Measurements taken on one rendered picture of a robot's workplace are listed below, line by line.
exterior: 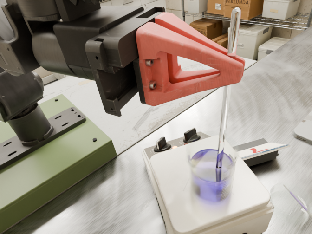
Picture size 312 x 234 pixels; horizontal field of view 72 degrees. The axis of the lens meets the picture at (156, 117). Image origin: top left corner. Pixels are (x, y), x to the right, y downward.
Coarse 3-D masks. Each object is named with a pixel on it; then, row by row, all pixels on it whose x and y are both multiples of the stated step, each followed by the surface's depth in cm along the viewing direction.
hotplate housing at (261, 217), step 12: (144, 156) 38; (156, 192) 29; (168, 216) 26; (240, 216) 25; (252, 216) 25; (264, 216) 25; (168, 228) 25; (204, 228) 24; (216, 228) 25; (228, 228) 25; (240, 228) 26; (252, 228) 27; (264, 228) 28
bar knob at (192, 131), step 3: (192, 129) 39; (195, 129) 39; (186, 132) 38; (189, 132) 38; (192, 132) 38; (195, 132) 39; (186, 135) 37; (189, 135) 38; (192, 135) 38; (186, 138) 38; (189, 138) 38; (183, 141) 39; (186, 141) 38
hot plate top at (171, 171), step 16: (160, 160) 31; (176, 160) 30; (240, 160) 29; (160, 176) 29; (176, 176) 28; (240, 176) 27; (160, 192) 27; (176, 192) 27; (240, 192) 25; (256, 192) 25; (176, 208) 25; (192, 208) 25; (208, 208) 24; (224, 208) 24; (240, 208) 24; (256, 208) 24; (176, 224) 23; (192, 224) 23; (208, 224) 23
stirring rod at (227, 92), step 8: (232, 16) 14; (240, 16) 14; (232, 24) 14; (232, 32) 14; (232, 40) 15; (232, 48) 15; (232, 56) 15; (224, 88) 17; (224, 96) 18; (224, 104) 18; (224, 112) 18; (224, 120) 19; (224, 128) 20; (224, 136) 20; (216, 160) 23
